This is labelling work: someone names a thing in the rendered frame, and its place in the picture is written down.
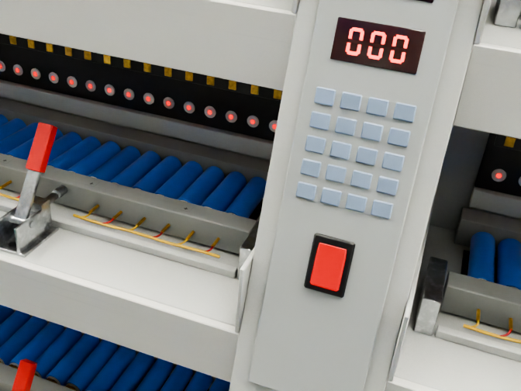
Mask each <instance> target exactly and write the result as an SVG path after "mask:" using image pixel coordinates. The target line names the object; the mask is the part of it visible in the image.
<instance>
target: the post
mask: <svg viewBox="0 0 521 391"><path fill-rule="evenodd" d="M484 1H485V0H459V2H458V5H457V11H456V15H455V18H454V24H453V27H452V30H451V34H450V39H449V43H448V46H447V52H446V56H445V59H444V63H443V68H442V71H441V75H440V80H439V84H438V87H437V90H436V97H435V100H434V104H433V109H432V112H431V116H430V121H429V125H428V128H427V131H426V137H425V141H424V145H423V150H422V153H421V157H420V160H419V166H418V169H417V172H416V178H415V181H414V186H413V189H412V194H411V198H410V201H409V207H408V210H407V214H406V217H405V222H404V226H403V230H402V236H401V239H400V242H399V248H398V251H397V255H396V258H395V263H394V267H393V270H392V277H391V280H390V283H389V287H388V292H387V296H386V299H385V304H384V308H383V311H382V315H381V321H380V324H379V328H378V333H377V337H376V340H375V343H374V349H373V352H372V356H371V362H370V365H369V369H368V372H367V378H366V381H365V384H364V390H363V391H385V387H386V383H387V380H388V374H389V372H390V368H391V365H392V359H393V356H394V353H395V347H396V344H397V340H398V338H399V332H400V329H401V326H402V320H403V317H404V313H405V308H406V305H407V302H408V298H409V293H410V289H411V286H412V280H413V277H414V274H415V271H416V266H417V262H418V259H419V253H420V250H421V247H422V244H423V238H424V235H425V232H426V226H427V223H428V219H429V216H430V211H431V208H432V204H433V199H434V196H435V192H436V187H437V183H438V181H439V177H440V172H441V168H442V165H443V159H444V156H445V153H446V150H447V145H448V141H449V138H450V132H451V129H452V126H453V122H454V117H455V114H456V111H457V105H458V102H459V98H460V95H461V89H462V87H463V83H464V78H465V75H466V71H467V68H468V62H469V59H470V56H471V51H472V47H473V44H474V38H475V35H476V32H477V28H478V24H479V20H480V17H481V11H482V8H483V5H484ZM318 6H319V0H299V2H298V10H297V15H296V20H295V28H294V32H293V37H292V45H291V49H290V54H289V59H288V66H287V71H286V75H285V83H284V88H283V92H282V97H281V105H280V109H279V114H278V122H277V126H276V131H275V136H274V144H273V148H272V153H271V161H270V165H269V170H268V175H267V183H266V187H265V192H264V200H263V204H262V209H261V214H260V222H259V226H258V231H257V239H256V243H255V248H254V256H253V260H252V265H251V270H250V277H249V282H248V287H247V294H246V299H245V303H244V308H243V316H242V320H241V325H240V333H239V338H238V342H237V347H236V355H235V359H234V364H233V372H232V377H231V381H230V386H229V391H277V390H274V389H270V388H267V387H265V386H261V385H258V384H256V383H253V382H249V381H248V377H249V373H250V365H251V361H252V357H253V352H254V345H255V340H256V336H257V328H258V324H259V319H260V314H261V307H262V302H263V298H264V291H265V286H266V282H267V274H268V270H269V266H270V261H271V254H272V249H273V245H274V238H275V233H276V229H277V225H278V217H279V213H280V208H281V201H282V196H283V191H284V187H285V179H286V175H287V171H288V163H289V159H290V154H291V150H292V142H293V138H294V134H295V126H296V122H297V118H298V110H299V106H300V101H301V97H302V89H303V85H304V80H305V73H306V68H307V63H308V59H309V52H310V47H311V43H312V35H313V31H314V27H315V22H316V15H317V10H318Z"/></svg>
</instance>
